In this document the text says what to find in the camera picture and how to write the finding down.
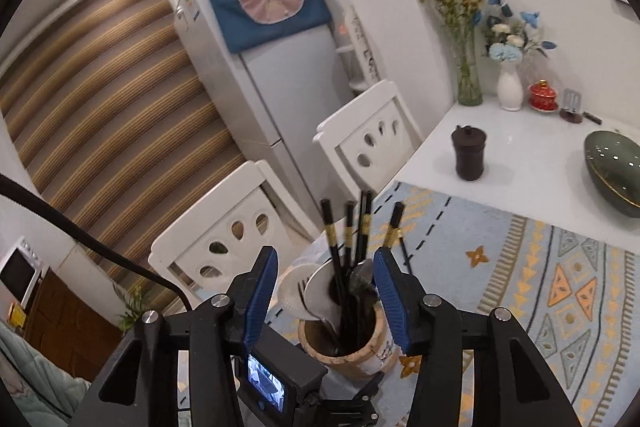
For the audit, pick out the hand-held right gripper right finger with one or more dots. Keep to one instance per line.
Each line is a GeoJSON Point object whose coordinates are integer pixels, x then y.
{"type": "Point", "coordinates": [392, 302]}

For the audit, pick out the white vase blue flowers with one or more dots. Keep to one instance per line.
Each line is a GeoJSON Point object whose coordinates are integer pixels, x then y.
{"type": "Point", "coordinates": [510, 89]}

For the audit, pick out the glass vase yellow flowers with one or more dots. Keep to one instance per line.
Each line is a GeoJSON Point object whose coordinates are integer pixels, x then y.
{"type": "Point", "coordinates": [469, 82]}

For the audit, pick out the wooden utensil holder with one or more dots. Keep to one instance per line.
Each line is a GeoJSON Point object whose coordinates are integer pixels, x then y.
{"type": "Point", "coordinates": [345, 359]}

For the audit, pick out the striped brown window blind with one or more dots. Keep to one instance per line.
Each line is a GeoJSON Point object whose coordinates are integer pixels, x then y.
{"type": "Point", "coordinates": [100, 107]}

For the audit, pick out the patterned blue tablecloth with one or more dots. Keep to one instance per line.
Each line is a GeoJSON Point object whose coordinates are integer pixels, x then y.
{"type": "Point", "coordinates": [450, 227]}

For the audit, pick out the dark brown lidded cup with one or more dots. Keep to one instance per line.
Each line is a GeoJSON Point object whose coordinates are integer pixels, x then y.
{"type": "Point", "coordinates": [469, 157]}

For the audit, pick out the white refrigerator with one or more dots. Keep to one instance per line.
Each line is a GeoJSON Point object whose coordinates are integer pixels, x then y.
{"type": "Point", "coordinates": [280, 97]}

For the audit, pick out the person's teal quilted jacket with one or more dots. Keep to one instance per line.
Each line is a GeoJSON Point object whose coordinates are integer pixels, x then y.
{"type": "Point", "coordinates": [30, 382]}

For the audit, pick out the green potted plant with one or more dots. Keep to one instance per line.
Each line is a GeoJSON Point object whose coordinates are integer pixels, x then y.
{"type": "Point", "coordinates": [131, 307]}

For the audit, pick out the yellow packet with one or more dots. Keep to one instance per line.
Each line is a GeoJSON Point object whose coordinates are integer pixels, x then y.
{"type": "Point", "coordinates": [17, 314]}

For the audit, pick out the white microwave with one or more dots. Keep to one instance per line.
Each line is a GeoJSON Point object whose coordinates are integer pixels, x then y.
{"type": "Point", "coordinates": [20, 272]}

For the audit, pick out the red lidded teacup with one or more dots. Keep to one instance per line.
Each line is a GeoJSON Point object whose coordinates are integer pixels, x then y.
{"type": "Point", "coordinates": [542, 97]}

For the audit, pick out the white corner shelf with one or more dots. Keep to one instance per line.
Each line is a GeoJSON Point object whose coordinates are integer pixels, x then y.
{"type": "Point", "coordinates": [357, 52]}

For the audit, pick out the dark green bowl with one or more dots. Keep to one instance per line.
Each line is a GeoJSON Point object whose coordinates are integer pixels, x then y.
{"type": "Point", "coordinates": [615, 172]}

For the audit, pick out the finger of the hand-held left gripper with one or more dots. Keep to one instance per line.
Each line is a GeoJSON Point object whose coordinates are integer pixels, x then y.
{"type": "Point", "coordinates": [360, 399]}

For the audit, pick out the small metal stand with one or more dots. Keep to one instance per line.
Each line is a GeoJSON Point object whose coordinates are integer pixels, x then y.
{"type": "Point", "coordinates": [572, 104]}

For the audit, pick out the wooden cabinet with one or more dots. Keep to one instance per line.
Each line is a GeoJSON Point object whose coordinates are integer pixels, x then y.
{"type": "Point", "coordinates": [70, 327]}

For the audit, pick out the white dining chair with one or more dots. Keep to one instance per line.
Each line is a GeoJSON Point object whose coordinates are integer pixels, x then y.
{"type": "Point", "coordinates": [390, 107]}
{"type": "Point", "coordinates": [210, 212]}

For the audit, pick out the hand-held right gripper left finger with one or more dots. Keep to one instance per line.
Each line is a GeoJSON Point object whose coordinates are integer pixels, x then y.
{"type": "Point", "coordinates": [262, 297]}

